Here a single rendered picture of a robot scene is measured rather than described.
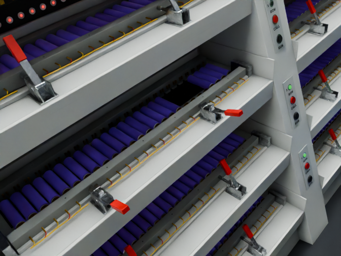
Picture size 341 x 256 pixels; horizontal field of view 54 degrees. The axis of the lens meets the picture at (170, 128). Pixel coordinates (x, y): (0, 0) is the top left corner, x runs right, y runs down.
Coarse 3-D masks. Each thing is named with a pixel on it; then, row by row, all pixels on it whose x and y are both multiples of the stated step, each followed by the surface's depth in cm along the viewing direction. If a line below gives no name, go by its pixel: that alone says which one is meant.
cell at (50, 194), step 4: (36, 180) 57; (40, 180) 57; (44, 180) 58; (36, 184) 57; (40, 184) 56; (44, 184) 56; (48, 184) 57; (40, 188) 56; (44, 188) 55; (48, 188) 55; (52, 188) 56; (40, 192) 56; (44, 192) 55; (48, 192) 55; (52, 192) 55; (44, 196) 55; (48, 196) 54; (52, 196) 54; (56, 196) 54; (48, 200) 54; (52, 200) 54
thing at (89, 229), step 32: (224, 64) 82; (256, 64) 75; (128, 96) 71; (160, 96) 75; (256, 96) 71; (192, 128) 65; (224, 128) 67; (160, 160) 60; (192, 160) 63; (128, 192) 55; (160, 192) 59; (0, 224) 54; (64, 224) 52; (96, 224) 51
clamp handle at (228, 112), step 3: (213, 105) 65; (213, 108) 65; (213, 111) 65; (216, 111) 64; (219, 111) 63; (222, 111) 63; (225, 111) 62; (228, 111) 61; (231, 111) 61; (234, 111) 60; (237, 111) 60; (240, 111) 60; (225, 114) 62; (228, 114) 61; (231, 114) 61; (234, 114) 60; (237, 114) 60; (240, 114) 60
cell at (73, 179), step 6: (54, 168) 59; (60, 168) 59; (66, 168) 59; (60, 174) 58; (66, 174) 57; (72, 174) 57; (66, 180) 57; (72, 180) 56; (78, 180) 56; (72, 186) 56
